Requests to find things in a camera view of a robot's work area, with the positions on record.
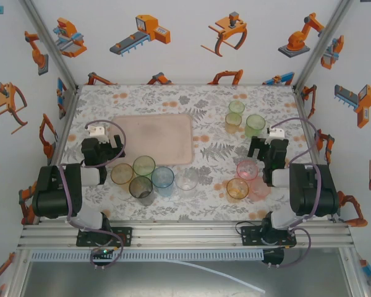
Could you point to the pink drinking glass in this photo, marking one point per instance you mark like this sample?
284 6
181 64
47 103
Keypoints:
247 170

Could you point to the yellowish drinking glass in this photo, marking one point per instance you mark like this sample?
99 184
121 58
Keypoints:
233 123

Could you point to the amber drinking glass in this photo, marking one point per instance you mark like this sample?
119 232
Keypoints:
122 178
237 191

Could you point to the salmon textured drinking glass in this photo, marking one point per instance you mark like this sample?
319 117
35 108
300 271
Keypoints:
261 191

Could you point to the light green drinking glass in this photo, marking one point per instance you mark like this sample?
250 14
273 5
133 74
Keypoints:
236 106

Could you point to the grey smoked drinking glass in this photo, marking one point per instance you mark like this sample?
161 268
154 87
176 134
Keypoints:
141 191

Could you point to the blue drinking glass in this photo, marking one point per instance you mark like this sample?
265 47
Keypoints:
163 182

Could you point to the clear drinking glass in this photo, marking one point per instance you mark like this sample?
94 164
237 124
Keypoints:
187 185

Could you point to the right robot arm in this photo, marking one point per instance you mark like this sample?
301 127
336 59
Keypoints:
312 191

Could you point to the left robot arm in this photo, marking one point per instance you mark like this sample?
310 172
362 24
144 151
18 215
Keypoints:
54 191

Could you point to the pink plastic tray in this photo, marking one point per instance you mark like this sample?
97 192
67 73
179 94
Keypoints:
160 136

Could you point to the floral table cover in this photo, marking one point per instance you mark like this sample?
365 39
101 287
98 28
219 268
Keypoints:
204 198

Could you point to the circuit board with green light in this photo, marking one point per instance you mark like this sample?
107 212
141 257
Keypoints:
103 252

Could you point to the thin white tube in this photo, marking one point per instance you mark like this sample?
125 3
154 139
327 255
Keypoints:
235 280

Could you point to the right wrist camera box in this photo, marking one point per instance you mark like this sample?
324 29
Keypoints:
276 133

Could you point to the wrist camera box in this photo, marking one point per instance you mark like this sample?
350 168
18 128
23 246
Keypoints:
97 133
276 133

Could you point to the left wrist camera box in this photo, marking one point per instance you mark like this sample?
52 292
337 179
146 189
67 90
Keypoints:
97 133

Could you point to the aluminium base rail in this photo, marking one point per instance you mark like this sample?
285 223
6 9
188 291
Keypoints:
185 238

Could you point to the aluminium frame post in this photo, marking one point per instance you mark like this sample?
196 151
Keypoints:
321 46
52 46

